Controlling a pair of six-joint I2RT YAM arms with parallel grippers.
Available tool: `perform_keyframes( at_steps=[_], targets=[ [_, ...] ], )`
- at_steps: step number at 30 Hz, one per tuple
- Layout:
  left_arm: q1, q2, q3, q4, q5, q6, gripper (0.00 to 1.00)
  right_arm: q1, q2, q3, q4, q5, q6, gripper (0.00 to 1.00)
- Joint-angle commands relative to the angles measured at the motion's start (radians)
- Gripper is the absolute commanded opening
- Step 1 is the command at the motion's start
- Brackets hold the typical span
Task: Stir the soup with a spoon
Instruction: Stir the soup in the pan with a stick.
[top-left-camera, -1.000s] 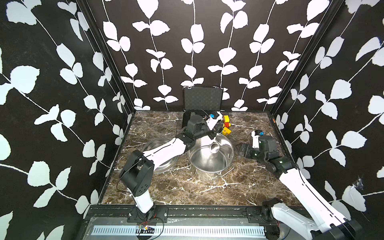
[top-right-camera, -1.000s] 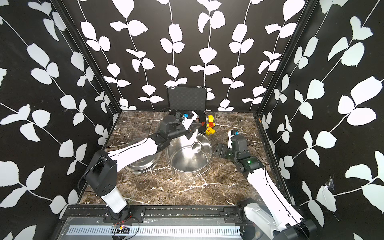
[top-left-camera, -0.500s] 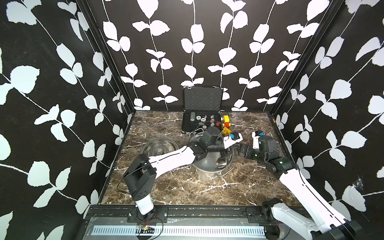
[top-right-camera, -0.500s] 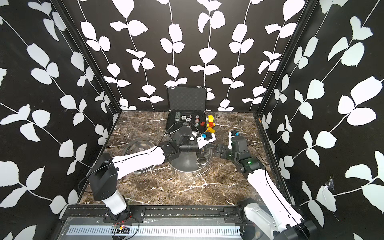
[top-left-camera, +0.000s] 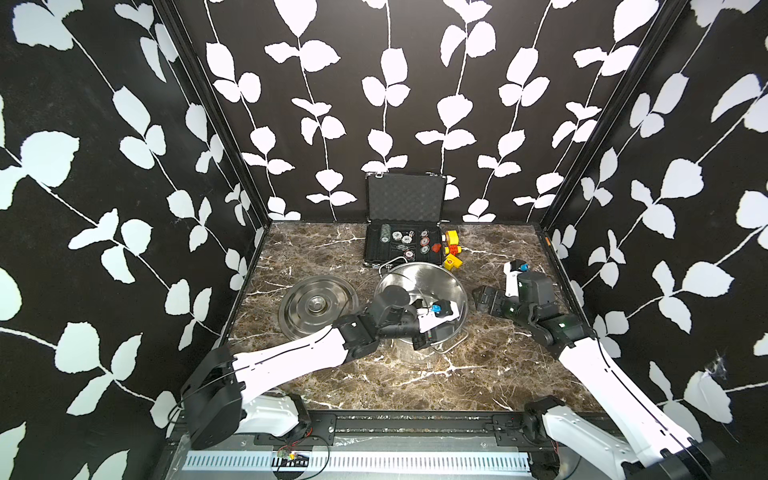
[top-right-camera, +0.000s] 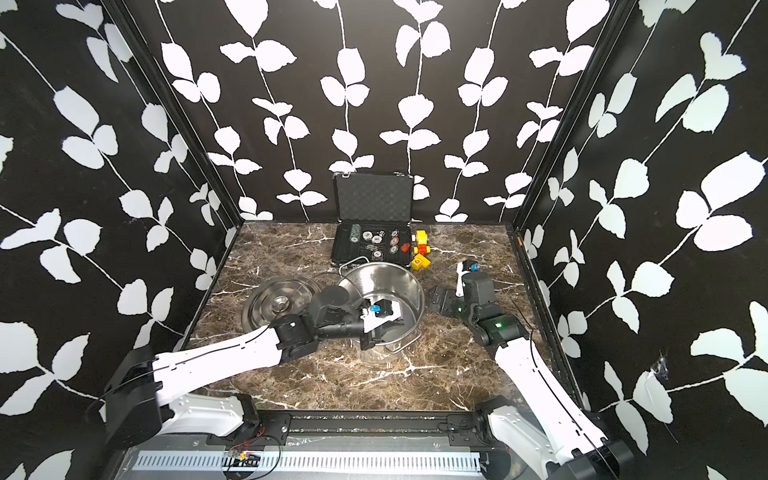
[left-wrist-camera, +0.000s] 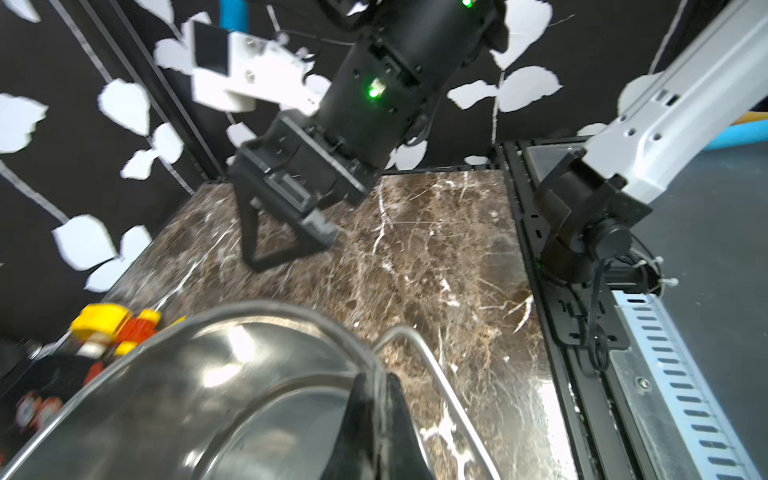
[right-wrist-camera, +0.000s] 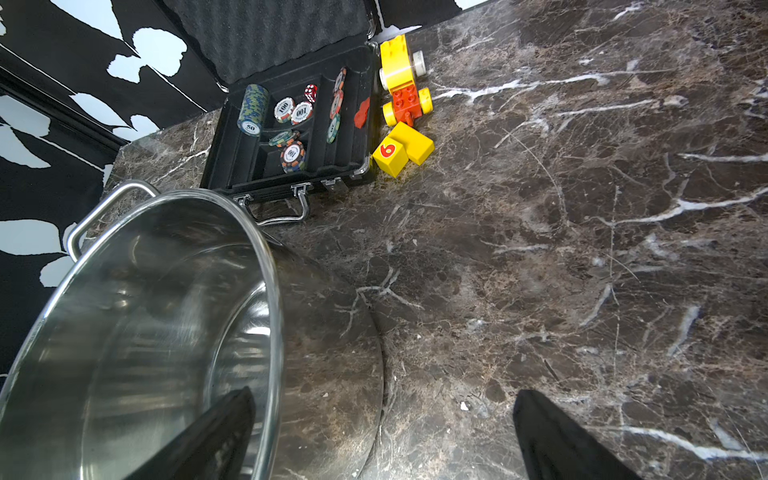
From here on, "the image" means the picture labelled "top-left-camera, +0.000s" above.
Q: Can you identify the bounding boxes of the yellow red toy blocks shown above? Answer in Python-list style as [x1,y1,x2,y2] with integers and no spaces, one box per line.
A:
[443,230,463,271]

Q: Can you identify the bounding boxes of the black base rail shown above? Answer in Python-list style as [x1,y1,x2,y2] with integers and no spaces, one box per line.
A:
[170,409,607,448]

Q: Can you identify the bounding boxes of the white perforated cable duct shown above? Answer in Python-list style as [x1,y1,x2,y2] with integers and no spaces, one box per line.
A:
[181,451,531,476]

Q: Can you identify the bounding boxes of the black open case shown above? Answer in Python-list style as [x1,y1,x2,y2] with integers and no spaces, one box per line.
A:
[363,172,447,267]

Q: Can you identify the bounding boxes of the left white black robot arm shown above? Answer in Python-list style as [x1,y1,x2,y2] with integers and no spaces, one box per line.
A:
[180,285,461,450]

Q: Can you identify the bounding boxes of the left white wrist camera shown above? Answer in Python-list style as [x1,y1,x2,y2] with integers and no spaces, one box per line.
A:
[417,300,461,333]

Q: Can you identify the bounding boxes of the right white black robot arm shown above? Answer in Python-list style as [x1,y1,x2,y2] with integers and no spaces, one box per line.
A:
[472,270,726,479]

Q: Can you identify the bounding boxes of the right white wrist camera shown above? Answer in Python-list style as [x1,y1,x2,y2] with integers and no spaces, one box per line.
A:
[503,259,530,298]

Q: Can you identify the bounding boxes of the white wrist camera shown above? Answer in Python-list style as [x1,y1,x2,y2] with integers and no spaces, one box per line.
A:
[417,300,461,333]
[503,259,530,298]

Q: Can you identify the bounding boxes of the stainless steel pot lid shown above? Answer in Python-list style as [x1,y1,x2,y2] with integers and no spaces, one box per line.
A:
[278,275,359,340]

